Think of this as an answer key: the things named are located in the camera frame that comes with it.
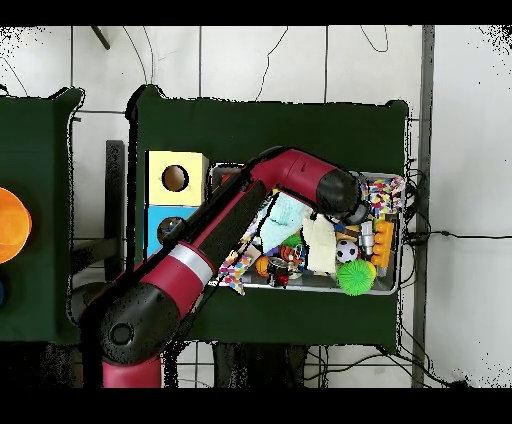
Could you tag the mint green cloth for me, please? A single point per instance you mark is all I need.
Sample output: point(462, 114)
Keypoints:
point(284, 224)

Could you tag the cream waffle cloth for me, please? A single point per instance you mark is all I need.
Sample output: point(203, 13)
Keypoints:
point(320, 244)

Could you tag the crushed clear plastic bottle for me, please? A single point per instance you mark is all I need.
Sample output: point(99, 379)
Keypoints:
point(168, 227)

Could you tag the green spiky ball with eyes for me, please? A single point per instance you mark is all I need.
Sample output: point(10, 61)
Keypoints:
point(356, 278)

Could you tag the orange ladder-shaped block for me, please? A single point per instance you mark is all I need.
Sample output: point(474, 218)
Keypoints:
point(383, 244)

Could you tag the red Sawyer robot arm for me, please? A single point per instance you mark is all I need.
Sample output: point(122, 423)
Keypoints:
point(296, 172)

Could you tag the wooden three-hole box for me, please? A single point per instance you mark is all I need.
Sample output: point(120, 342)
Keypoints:
point(192, 188)

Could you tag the crushed soda can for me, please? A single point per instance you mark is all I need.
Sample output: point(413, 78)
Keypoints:
point(278, 272)

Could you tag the small soccer ball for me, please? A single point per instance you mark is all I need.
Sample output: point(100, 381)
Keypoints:
point(347, 251)

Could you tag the black panel stand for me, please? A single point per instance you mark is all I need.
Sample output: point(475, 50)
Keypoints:
point(114, 192)

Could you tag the dark green side tablecloth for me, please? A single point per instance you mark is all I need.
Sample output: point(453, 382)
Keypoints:
point(36, 160)

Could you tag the orange bowl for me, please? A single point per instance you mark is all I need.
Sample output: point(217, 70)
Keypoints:
point(12, 224)

